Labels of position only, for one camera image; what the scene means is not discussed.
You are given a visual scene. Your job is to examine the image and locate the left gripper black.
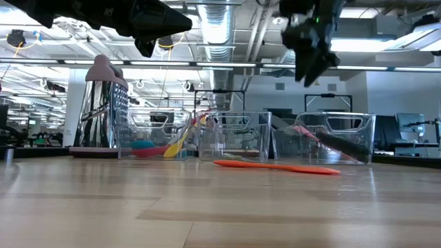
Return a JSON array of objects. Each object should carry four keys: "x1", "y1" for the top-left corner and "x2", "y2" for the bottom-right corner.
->
[{"x1": 85, "y1": 0, "x2": 193, "y2": 59}]

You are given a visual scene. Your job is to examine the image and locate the red spoon steel neck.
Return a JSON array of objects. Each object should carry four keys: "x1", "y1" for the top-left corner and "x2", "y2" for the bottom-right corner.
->
[{"x1": 132, "y1": 112, "x2": 213, "y2": 158}]

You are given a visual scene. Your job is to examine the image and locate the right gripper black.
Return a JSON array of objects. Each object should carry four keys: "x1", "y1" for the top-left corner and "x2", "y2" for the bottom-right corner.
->
[{"x1": 282, "y1": 13, "x2": 342, "y2": 87}]

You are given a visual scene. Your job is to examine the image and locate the steel box grater pink handle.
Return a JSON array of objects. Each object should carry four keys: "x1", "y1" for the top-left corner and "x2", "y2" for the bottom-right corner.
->
[{"x1": 68, "y1": 54, "x2": 134, "y2": 159}]

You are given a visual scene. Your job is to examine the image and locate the yellow silicone spoon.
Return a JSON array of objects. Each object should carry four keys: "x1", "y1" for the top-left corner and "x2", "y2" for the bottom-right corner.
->
[{"x1": 163, "y1": 116, "x2": 207, "y2": 158}]

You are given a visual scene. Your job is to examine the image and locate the black square-headed spatula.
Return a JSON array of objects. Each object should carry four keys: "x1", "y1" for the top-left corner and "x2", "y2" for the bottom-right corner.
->
[{"x1": 270, "y1": 115, "x2": 297, "y2": 138}]

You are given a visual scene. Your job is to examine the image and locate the pink silicone spatula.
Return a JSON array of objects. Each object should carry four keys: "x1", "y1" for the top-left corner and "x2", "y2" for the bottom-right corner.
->
[{"x1": 292, "y1": 125, "x2": 358, "y2": 162}]

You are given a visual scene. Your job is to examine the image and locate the orange silicone spatula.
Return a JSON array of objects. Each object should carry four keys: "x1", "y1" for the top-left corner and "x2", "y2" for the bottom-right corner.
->
[{"x1": 212, "y1": 159, "x2": 342, "y2": 176}]

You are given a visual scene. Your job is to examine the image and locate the black oval-headed spatula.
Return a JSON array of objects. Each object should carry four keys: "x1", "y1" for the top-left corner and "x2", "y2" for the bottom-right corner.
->
[{"x1": 315, "y1": 130, "x2": 371, "y2": 163}]

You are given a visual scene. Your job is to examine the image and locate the clear plastic bin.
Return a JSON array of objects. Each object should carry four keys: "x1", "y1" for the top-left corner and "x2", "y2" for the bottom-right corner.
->
[
  {"x1": 196, "y1": 110, "x2": 273, "y2": 163},
  {"x1": 271, "y1": 112, "x2": 376, "y2": 165},
  {"x1": 119, "y1": 109, "x2": 193, "y2": 161}
]

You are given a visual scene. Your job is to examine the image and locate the steel knife green handle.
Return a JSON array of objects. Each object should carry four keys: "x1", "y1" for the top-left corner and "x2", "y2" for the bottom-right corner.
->
[{"x1": 223, "y1": 153, "x2": 258, "y2": 163}]

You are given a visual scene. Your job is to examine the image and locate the grey background monitor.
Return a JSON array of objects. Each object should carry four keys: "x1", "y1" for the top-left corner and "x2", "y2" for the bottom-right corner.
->
[{"x1": 396, "y1": 112, "x2": 427, "y2": 138}]

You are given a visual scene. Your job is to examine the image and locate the silver ceiling air duct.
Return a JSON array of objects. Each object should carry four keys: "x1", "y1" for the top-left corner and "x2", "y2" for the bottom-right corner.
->
[{"x1": 198, "y1": 0, "x2": 238, "y2": 111}]

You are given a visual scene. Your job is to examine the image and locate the black gantry frame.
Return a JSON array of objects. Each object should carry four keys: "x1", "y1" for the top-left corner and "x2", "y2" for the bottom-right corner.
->
[{"x1": 304, "y1": 92, "x2": 353, "y2": 113}]

